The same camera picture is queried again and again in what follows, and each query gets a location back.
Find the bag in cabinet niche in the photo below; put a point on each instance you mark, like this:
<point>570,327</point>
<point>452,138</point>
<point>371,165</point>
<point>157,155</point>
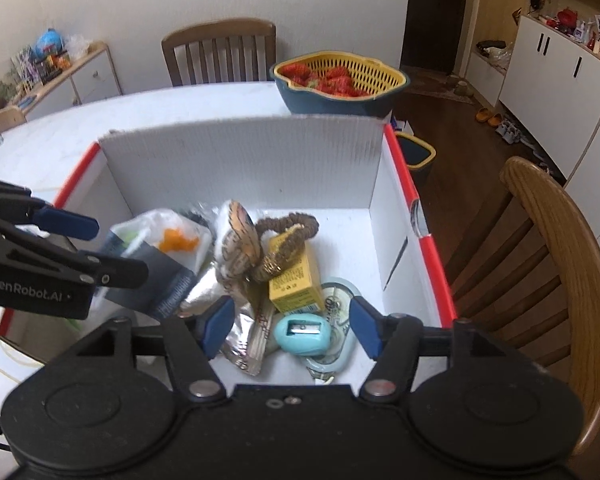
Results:
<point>495,50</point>

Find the slatted wooden chair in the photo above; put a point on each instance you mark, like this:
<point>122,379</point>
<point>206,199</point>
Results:
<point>220,35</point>

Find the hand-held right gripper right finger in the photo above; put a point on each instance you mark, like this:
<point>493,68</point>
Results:
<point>365,326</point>

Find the low white sideboard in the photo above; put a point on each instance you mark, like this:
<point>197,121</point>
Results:
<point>80,85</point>

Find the blue bowl with yellow strainer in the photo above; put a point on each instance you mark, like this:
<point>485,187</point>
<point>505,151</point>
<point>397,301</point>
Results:
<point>330,105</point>

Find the brown striped hair clip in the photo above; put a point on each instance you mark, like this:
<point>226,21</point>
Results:
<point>240,240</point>

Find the red shoe box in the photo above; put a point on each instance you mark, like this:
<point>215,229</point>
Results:
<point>240,160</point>

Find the small yellow box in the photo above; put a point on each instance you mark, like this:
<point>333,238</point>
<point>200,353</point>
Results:
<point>295,286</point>

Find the teal pencil sharpener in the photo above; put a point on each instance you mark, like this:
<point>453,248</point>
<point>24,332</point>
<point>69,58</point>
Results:
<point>305,346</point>

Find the patterned door mat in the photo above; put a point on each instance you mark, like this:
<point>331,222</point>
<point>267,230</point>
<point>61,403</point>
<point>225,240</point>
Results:
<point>440,90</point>

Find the white wall cabinet unit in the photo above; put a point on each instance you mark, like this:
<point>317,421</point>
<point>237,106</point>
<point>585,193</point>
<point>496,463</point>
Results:
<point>555,75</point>

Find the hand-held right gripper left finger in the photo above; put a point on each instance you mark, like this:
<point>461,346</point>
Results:
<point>219,326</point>

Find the pile of strawberries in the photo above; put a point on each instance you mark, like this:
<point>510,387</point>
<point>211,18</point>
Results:
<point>330,80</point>

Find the dark bin with yellow rim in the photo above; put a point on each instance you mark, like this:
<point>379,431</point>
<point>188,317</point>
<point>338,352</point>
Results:
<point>415,160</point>

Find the dark door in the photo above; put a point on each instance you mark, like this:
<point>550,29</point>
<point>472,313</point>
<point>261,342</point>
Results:
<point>435,15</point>

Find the brown scrunchie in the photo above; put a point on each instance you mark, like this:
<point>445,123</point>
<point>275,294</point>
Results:
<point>290,220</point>

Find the clear plastic bag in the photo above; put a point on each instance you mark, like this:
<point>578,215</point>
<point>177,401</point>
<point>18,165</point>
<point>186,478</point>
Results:
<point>79,44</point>

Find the silver foil packet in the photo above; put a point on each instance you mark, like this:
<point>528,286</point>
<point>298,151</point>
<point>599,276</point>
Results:
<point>245,346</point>

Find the dark blue packet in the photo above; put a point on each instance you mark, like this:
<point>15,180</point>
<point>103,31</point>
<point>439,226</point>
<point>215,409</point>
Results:
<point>160,280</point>

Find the orange slippers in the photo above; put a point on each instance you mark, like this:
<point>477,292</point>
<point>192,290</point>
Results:
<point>489,116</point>

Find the white sneakers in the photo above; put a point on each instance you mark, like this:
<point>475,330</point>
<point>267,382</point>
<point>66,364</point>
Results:
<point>509,131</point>

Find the mint correction tape dispenser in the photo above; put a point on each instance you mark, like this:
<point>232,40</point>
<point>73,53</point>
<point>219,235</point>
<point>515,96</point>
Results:
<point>338,290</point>

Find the curved back wooden chair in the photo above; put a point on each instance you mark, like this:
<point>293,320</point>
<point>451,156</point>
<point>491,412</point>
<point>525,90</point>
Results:
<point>575,260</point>

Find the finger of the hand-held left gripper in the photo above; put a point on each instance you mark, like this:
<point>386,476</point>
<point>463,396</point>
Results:
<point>115,272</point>
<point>67,224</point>

